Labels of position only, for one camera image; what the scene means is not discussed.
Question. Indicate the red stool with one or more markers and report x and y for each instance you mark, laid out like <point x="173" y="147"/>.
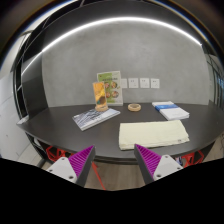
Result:
<point x="55" y="153"/>
<point x="193" y="158"/>

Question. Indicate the white wall socket left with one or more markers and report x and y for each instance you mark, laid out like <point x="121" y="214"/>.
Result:
<point x="133" y="82"/>

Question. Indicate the white wall socket right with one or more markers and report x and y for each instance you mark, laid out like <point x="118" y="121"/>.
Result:
<point x="155" y="83"/>

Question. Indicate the round wooden coaster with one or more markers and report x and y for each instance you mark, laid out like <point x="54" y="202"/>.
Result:
<point x="134" y="107"/>

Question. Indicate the green white poster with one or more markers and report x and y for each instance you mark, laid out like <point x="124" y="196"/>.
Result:
<point x="113" y="89"/>

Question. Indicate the white wall socket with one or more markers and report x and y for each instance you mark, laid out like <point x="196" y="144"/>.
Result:
<point x="144" y="82"/>
<point x="133" y="82"/>
<point x="155" y="83"/>

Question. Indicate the red stool left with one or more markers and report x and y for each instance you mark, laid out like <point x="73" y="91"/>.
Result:
<point x="55" y="153"/>

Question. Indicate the grey magazine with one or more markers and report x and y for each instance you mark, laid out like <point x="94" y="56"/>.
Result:
<point x="92" y="118"/>

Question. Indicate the cream folded towel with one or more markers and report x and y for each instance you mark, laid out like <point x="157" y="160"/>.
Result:
<point x="152" y="134"/>

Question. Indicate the ceiling light strip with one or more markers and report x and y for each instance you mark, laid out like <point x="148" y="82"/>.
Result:
<point x="111" y="21"/>

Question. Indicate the blue white book stack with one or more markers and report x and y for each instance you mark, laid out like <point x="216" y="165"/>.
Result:
<point x="170" y="110"/>

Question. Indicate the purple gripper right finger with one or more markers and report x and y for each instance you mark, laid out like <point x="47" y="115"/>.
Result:
<point x="154" y="166"/>

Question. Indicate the white wall switch plate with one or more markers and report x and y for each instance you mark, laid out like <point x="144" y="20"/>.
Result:
<point x="124" y="83"/>

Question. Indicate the white wall socket middle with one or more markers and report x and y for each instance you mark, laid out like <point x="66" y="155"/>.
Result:
<point x="144" y="82"/>

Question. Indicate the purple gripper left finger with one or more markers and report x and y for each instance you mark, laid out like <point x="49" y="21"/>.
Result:
<point x="75" y="168"/>

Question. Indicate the red stool right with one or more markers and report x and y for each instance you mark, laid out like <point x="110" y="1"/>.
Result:
<point x="193" y="158"/>

